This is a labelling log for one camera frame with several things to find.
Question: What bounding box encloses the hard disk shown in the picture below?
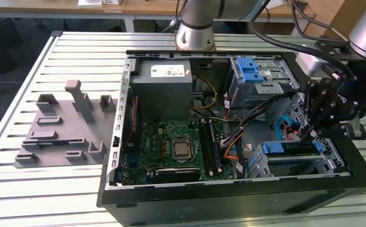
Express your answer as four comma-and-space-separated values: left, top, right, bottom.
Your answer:
261, 141, 324, 157

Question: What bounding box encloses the grey power supply unit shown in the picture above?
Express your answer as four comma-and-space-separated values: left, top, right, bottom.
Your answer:
131, 60, 193, 121

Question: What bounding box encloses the green motherboard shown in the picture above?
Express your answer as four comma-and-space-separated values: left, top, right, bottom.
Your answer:
115, 120, 234, 185

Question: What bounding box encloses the blue drive latch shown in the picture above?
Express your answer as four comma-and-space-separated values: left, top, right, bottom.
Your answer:
237, 57, 265, 84

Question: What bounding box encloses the multicolour power wire bundle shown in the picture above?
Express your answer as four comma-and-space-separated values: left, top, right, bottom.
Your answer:
198, 110, 244, 122

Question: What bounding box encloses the wooden cabinet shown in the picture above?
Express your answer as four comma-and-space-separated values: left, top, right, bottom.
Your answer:
302, 0, 366, 42

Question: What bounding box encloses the yellow wire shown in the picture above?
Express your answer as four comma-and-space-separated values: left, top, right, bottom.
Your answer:
192, 75, 218, 111

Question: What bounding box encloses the red wire black connector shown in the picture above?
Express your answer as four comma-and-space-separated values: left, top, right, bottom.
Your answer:
282, 122, 308, 142

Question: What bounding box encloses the metal optical drive cage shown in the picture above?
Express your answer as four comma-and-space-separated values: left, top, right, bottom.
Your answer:
229, 56, 301, 109

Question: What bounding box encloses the metal disk bay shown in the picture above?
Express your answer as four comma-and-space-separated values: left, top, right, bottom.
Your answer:
248, 140, 342, 179

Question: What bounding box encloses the metal socket cover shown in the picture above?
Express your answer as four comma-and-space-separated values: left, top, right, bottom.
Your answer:
170, 136, 197, 164

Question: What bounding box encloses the red black twisted wire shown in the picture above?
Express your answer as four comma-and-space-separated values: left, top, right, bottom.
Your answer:
131, 96, 139, 133

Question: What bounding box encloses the orange flat wire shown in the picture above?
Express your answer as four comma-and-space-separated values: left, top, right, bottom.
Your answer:
224, 134, 246, 159

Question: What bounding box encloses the black RAM stick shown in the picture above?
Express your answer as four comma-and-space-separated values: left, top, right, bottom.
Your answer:
200, 120, 212, 176

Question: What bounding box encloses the wooden desk white frame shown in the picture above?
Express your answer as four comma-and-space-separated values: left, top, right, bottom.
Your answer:
0, 0, 317, 36

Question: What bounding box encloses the blue data wire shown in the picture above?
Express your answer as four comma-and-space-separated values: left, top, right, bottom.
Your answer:
276, 113, 298, 144

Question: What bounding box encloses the black PC case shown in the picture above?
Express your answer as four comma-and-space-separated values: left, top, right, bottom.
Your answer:
97, 49, 366, 225

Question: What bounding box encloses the silver CPU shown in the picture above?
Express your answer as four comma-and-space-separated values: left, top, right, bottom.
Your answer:
173, 143, 193, 159

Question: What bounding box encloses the black graphics card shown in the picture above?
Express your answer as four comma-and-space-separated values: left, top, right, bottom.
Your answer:
154, 167, 202, 183

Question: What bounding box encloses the large white box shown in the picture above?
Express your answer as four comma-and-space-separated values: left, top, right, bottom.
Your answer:
78, 0, 103, 9

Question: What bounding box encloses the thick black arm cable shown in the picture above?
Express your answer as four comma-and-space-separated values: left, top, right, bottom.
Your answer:
248, 0, 360, 82

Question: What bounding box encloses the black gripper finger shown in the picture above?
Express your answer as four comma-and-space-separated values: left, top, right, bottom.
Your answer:
312, 113, 348, 140
302, 79, 329, 142

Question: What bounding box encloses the black cable bundle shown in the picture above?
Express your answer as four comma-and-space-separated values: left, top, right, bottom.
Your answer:
222, 92, 300, 180

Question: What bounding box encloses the black chair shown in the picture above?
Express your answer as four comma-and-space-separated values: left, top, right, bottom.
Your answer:
0, 17, 23, 74

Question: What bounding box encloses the grey parts rack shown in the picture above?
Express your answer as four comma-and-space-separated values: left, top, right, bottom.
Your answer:
14, 79, 121, 170

